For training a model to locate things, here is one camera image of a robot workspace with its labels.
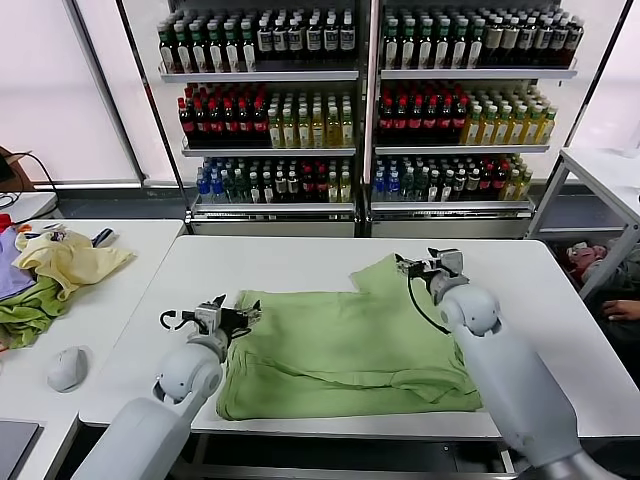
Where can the pink clothes pile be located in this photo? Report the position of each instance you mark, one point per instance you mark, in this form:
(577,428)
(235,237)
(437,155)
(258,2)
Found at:
(582,256)

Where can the dark bottle green cap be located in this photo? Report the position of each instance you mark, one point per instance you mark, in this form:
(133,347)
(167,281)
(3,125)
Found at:
(474,45)
(200,48)
(458,45)
(168,48)
(232,47)
(216,48)
(249,46)
(425,45)
(184,48)
(408,45)
(391,45)
(441,45)

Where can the grey clothes pile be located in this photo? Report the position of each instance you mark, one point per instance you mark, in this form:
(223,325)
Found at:
(627,276)

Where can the lilac purple garment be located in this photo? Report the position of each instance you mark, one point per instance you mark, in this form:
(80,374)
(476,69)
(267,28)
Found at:
(12,272)

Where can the person's bare hand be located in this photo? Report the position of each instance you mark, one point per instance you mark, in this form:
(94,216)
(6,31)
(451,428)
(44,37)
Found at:
(624,310)

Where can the brown bottle beige label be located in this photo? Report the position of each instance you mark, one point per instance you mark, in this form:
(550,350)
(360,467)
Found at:
(492,43)
(525,43)
(509,43)
(541,43)
(573,42)
(557,43)

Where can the pale yellow garment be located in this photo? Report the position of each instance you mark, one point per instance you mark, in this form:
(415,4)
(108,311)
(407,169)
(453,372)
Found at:
(75,263)

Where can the light green t-shirt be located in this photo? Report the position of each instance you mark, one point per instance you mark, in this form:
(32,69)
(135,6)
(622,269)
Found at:
(340,345)

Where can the white computer mouse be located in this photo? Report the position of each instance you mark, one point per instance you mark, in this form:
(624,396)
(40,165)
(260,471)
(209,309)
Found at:
(67,369)

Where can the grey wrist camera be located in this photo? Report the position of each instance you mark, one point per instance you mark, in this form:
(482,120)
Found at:
(449,261)
(207,317)

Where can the grey laptop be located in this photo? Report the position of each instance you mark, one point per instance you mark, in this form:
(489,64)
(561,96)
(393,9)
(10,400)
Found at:
(15,447)

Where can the white printed cloth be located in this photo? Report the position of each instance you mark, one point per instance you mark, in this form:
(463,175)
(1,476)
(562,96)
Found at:
(57,233)

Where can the yellow drink bottle white cap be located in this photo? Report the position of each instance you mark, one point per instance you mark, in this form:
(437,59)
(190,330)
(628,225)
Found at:
(347,128)
(318,128)
(274,129)
(289,129)
(303,129)
(332,128)

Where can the white metal rack table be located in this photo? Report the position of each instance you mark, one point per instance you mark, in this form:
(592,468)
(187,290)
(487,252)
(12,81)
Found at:
(547,198)

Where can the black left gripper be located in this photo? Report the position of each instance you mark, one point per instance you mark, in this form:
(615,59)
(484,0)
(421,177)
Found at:
(234,325)

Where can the drinks shelf unit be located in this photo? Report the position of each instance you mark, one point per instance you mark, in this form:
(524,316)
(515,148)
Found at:
(475,73)
(260,76)

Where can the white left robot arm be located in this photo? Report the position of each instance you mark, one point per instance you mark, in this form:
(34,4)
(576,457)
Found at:
(185,375)

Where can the cola bottle red cap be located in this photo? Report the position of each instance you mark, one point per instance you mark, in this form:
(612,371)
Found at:
(229,124)
(445,122)
(187,123)
(244,124)
(459,122)
(201,124)
(259,124)
(400,122)
(430,122)
(385,122)
(415,122)
(215,124)

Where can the crumpled green garment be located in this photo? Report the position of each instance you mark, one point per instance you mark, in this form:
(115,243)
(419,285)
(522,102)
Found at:
(30,313)

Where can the brown cardboard box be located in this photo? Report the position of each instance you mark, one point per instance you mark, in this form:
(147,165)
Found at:
(15,170)

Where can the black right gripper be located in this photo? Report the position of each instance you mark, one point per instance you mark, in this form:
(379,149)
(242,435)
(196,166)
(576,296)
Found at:
(424,270)

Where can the grey window mullion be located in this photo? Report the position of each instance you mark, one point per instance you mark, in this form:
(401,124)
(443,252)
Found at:
(107,88)

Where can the yellow drink bottle green cap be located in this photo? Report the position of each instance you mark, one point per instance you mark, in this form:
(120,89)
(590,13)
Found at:
(488,126)
(548,125)
(473,126)
(518,126)
(503,126)
(533,126)

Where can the blue white striped cloth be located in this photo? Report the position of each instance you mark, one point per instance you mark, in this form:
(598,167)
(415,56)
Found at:
(104,236)

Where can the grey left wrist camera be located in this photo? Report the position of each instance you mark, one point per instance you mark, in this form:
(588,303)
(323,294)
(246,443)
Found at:
(207,317)

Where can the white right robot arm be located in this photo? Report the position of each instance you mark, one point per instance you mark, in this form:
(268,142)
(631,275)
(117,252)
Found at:
(500,375)

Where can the black bottle white label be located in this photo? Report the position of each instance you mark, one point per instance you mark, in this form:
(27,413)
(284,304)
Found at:
(314,39)
(330,39)
(296,40)
(265,40)
(347,38)
(280,40)

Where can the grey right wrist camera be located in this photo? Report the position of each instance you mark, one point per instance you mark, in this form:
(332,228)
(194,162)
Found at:
(449,261)

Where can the red cloth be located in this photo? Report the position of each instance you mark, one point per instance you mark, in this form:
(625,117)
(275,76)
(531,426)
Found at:
(5,221)

